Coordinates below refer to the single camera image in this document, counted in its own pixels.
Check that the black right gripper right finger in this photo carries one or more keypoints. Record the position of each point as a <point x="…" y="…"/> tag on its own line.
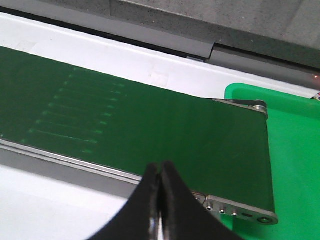
<point x="183" y="217"/>

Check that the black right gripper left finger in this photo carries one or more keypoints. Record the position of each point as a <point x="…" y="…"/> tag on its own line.
<point x="138" y="219"/>

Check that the green conveyor belt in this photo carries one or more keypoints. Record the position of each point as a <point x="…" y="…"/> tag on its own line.
<point x="33" y="79"/>

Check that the green plastic tray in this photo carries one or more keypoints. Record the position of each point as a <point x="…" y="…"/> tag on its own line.
<point x="294" y="141"/>

